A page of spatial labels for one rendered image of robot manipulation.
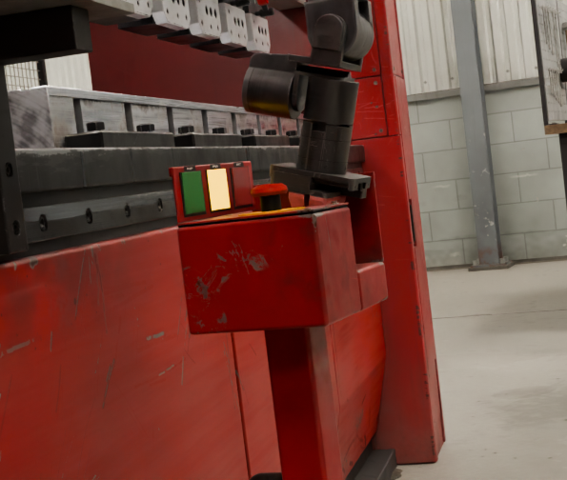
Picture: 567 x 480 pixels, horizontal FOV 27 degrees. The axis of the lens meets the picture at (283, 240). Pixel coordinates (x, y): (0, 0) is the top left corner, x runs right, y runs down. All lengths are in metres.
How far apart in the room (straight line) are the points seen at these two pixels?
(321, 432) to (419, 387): 1.95
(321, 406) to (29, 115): 0.56
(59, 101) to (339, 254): 0.53
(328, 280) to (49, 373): 0.30
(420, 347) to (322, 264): 2.04
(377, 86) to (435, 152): 5.57
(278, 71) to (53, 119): 0.37
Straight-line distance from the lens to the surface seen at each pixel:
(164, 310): 1.55
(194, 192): 1.30
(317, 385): 1.32
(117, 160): 1.45
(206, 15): 2.29
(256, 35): 2.65
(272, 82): 1.35
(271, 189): 1.26
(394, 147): 3.20
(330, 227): 1.24
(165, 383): 1.54
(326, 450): 1.33
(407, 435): 3.29
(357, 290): 1.30
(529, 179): 8.63
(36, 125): 1.60
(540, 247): 8.65
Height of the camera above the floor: 0.82
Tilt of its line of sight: 3 degrees down
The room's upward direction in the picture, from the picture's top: 7 degrees counter-clockwise
